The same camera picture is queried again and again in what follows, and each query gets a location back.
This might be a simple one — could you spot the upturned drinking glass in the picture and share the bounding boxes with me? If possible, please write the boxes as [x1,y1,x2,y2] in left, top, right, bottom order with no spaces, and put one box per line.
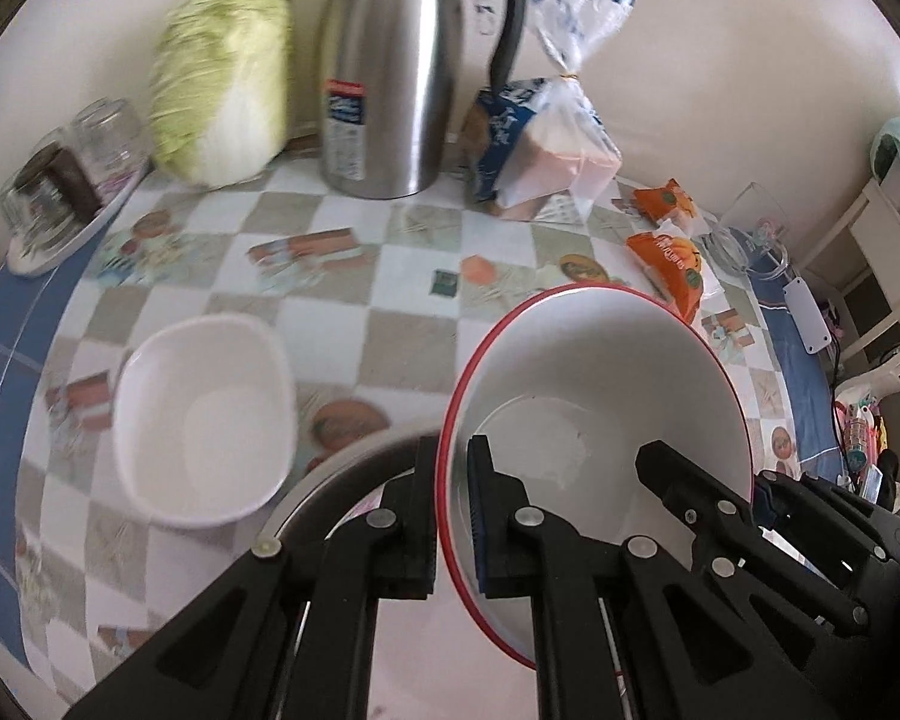
[71,98,149,187]
[0,174,56,252]

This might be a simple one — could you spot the floral rimmed white plate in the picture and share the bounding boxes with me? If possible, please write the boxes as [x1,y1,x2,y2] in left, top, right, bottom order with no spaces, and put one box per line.
[284,500,632,720]

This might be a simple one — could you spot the napa cabbage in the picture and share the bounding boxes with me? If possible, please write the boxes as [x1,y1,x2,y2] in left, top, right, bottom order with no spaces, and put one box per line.
[149,0,294,190]

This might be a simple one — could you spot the bagged sliced bread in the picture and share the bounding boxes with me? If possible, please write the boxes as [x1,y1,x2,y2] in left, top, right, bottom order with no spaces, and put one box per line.
[458,0,637,226]

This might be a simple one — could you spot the white shelf unit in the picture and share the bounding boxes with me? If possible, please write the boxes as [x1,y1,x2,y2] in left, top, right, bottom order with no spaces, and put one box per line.
[797,161,900,359]

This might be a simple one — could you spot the glass teapot brown handle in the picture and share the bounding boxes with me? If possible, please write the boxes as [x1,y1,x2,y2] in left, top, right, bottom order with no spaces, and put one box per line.
[13,142,102,242]

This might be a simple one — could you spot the white plastic basket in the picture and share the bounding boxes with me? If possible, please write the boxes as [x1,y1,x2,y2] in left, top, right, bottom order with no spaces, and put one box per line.
[834,350,900,416]

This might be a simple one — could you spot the checkered patterned tablecloth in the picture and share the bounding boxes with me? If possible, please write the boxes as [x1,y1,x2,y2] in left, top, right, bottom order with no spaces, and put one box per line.
[0,156,652,718]

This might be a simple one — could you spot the stainless steel thermos jug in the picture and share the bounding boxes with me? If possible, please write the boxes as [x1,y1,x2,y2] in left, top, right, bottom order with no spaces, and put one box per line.
[318,0,526,200]

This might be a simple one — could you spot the white floral tray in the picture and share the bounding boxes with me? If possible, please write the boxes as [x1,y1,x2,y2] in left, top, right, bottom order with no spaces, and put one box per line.
[4,161,151,278]

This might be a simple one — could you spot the strawberry pattern red-rimmed bowl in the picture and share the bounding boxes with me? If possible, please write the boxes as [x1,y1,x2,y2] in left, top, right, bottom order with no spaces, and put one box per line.
[436,284,752,667]

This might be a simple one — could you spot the clear glass mug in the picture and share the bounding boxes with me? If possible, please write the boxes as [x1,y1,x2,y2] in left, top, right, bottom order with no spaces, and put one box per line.
[701,182,790,281]

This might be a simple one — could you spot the orange snack packet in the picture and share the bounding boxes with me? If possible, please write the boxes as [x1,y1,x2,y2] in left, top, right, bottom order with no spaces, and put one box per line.
[634,179,701,231]
[626,232,704,323]

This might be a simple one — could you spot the large stainless steel plate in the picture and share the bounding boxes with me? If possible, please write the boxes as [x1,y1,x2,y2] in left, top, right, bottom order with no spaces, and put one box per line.
[250,418,440,559]

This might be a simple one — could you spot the white square bowl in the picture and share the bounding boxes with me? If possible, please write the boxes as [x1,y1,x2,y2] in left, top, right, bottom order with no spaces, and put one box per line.
[112,312,297,530]

